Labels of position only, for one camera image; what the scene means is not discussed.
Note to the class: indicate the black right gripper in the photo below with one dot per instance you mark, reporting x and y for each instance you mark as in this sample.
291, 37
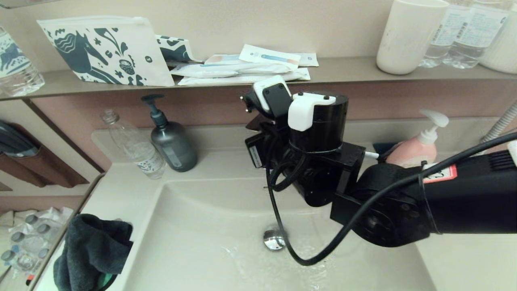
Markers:
274, 137

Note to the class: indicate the dark grey terry towel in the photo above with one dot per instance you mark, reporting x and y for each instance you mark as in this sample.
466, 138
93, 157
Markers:
93, 246

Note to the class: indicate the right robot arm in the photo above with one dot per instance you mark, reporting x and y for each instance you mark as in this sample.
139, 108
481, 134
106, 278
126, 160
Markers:
464, 198

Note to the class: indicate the white ceramic sink basin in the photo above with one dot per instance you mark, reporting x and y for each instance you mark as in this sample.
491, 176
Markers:
194, 242

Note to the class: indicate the long white sachet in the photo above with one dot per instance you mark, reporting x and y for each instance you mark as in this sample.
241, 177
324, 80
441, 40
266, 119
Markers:
242, 79
210, 71

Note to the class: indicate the white sachet blue stripe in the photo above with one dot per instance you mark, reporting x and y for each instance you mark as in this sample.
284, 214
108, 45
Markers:
268, 56

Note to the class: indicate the small white sachet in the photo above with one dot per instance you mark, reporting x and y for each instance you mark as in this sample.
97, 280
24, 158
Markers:
309, 60

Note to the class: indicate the white sachet peach print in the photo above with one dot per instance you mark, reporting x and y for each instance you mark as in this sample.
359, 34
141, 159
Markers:
220, 60

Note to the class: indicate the dark grey pump bottle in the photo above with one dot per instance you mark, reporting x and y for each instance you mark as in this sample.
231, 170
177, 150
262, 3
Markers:
173, 149

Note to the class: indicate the chrome drain stopper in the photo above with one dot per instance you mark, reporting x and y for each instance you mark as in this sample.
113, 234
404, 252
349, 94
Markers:
274, 240

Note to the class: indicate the dark blue packet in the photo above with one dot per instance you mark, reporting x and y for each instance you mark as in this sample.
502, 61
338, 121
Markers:
380, 149

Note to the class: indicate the small blue print pouch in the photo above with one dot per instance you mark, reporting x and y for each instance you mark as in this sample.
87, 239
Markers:
177, 50

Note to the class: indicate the empty clear plastic bottle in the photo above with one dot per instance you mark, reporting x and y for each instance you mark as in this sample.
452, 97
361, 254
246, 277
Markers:
141, 155

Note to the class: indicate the pink soap pump bottle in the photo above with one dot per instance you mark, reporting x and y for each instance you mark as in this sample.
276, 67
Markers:
416, 149

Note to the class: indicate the plain white cup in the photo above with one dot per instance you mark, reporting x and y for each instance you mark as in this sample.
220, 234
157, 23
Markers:
406, 40

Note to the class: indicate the clear water bottle white label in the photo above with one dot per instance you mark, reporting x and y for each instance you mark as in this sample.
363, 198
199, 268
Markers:
474, 36
440, 40

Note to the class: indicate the large horse print pouch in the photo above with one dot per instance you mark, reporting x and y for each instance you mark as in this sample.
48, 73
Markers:
101, 52

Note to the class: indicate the brown fabric holder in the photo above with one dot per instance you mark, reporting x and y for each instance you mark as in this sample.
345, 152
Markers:
60, 169

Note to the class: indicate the white ribbed mug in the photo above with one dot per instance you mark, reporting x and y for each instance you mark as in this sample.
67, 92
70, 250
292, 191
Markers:
505, 48

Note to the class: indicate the black hair dryer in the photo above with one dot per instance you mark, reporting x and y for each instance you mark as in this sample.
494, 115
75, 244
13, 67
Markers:
16, 143

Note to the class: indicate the plastic wrapped bottle pack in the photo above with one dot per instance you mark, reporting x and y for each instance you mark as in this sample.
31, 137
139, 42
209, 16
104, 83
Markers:
32, 238

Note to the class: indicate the clear water bottle blue print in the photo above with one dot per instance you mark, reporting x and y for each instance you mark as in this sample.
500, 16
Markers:
18, 70

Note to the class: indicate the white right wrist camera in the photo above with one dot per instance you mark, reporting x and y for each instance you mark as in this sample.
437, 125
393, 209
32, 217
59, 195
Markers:
271, 93

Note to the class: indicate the beige wall shelf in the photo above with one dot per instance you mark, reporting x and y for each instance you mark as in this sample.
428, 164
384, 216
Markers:
343, 70

